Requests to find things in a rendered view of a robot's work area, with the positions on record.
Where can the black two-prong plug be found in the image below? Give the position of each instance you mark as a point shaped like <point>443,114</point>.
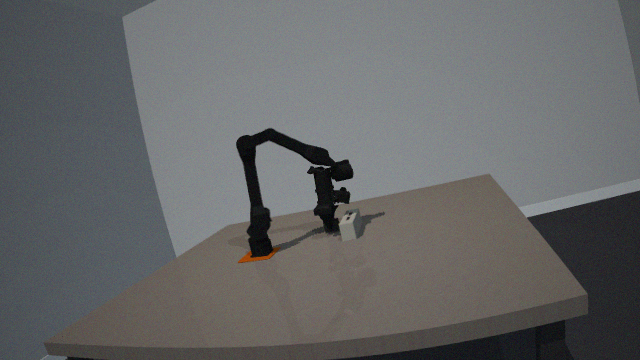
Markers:
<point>335,226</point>

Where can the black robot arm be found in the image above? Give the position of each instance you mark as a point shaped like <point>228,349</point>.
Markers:
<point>260,220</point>

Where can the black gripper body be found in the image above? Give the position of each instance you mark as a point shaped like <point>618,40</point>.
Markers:
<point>324,205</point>

